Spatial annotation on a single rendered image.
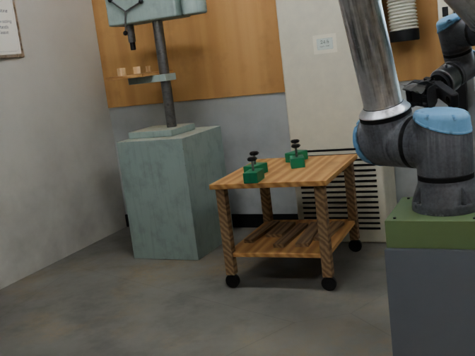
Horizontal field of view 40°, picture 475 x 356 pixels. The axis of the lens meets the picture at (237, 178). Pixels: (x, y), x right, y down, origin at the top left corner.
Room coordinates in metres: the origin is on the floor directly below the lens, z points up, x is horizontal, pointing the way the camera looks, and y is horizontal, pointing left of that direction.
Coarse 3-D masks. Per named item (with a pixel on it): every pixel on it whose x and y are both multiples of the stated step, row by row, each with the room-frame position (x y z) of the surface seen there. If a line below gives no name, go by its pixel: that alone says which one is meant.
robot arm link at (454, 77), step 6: (444, 66) 2.05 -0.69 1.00; (450, 66) 2.04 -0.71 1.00; (438, 72) 2.04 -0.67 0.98; (444, 72) 2.03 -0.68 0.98; (450, 72) 2.02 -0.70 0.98; (456, 72) 2.03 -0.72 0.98; (450, 78) 2.02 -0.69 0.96; (456, 78) 2.02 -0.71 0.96; (450, 84) 2.02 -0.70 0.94; (456, 84) 2.02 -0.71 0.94
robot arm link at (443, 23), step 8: (448, 16) 2.09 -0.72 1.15; (456, 16) 2.04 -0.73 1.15; (440, 24) 2.06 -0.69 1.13; (448, 24) 2.04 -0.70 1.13; (456, 24) 2.03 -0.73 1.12; (464, 24) 2.01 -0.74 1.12; (440, 32) 2.07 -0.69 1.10; (448, 32) 2.04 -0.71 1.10; (456, 32) 2.02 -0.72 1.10; (440, 40) 2.08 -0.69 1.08; (448, 40) 2.05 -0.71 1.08; (456, 40) 2.03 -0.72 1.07; (464, 40) 2.01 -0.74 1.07; (448, 48) 2.06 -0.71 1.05; (456, 48) 2.05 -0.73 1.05; (464, 48) 2.05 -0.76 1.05; (448, 56) 2.07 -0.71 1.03; (456, 56) 2.06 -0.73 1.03
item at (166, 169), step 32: (128, 0) 3.81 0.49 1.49; (160, 0) 3.71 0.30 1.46; (192, 0) 3.66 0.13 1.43; (128, 32) 3.90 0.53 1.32; (160, 32) 3.81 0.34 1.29; (160, 64) 3.81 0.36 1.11; (160, 128) 3.84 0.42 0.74; (192, 128) 3.89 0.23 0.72; (128, 160) 3.70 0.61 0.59; (160, 160) 3.60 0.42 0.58; (192, 160) 3.61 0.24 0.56; (224, 160) 3.96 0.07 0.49; (128, 192) 3.71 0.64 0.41; (160, 192) 3.62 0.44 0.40; (192, 192) 3.57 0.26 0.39; (160, 224) 3.63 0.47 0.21; (192, 224) 3.54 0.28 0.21; (160, 256) 3.64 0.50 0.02; (192, 256) 3.55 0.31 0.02
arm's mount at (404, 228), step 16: (400, 208) 1.78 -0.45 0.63; (400, 224) 1.67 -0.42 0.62; (416, 224) 1.65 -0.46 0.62; (432, 224) 1.63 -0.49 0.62; (448, 224) 1.61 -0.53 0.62; (464, 224) 1.60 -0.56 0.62; (400, 240) 1.67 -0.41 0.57; (416, 240) 1.65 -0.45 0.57; (432, 240) 1.63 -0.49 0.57; (448, 240) 1.61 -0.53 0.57; (464, 240) 1.60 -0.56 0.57
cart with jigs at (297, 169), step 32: (256, 160) 3.55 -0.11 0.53; (288, 160) 3.35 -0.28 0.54; (320, 160) 3.30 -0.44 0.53; (352, 160) 3.26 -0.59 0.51; (224, 192) 3.00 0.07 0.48; (320, 192) 2.81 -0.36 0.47; (352, 192) 3.33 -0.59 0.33; (224, 224) 3.01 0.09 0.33; (288, 224) 3.34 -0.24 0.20; (320, 224) 2.82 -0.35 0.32; (352, 224) 3.28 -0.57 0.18; (224, 256) 3.02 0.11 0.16; (256, 256) 2.96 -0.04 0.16; (288, 256) 2.90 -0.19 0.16; (320, 256) 2.83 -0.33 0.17
